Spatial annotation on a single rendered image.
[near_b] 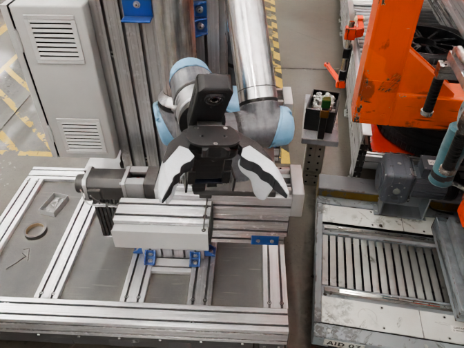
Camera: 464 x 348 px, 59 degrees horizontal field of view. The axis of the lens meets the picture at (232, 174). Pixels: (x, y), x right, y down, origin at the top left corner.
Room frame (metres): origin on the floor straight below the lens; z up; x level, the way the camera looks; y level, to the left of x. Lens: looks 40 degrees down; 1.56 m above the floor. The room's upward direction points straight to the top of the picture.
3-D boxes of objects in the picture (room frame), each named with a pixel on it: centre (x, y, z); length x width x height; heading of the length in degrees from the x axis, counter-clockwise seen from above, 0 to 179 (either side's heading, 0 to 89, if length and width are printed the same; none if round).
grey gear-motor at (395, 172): (1.42, -0.89, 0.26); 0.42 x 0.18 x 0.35; 80
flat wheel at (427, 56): (2.64, -1.27, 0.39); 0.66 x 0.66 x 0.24
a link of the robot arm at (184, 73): (0.64, 0.07, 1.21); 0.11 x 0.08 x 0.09; 11
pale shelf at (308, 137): (1.77, -0.45, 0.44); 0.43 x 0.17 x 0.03; 170
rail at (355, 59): (2.90, -0.90, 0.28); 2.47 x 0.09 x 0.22; 170
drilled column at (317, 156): (1.80, -0.45, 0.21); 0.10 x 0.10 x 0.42; 80
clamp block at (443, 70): (1.30, -0.75, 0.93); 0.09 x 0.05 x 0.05; 80
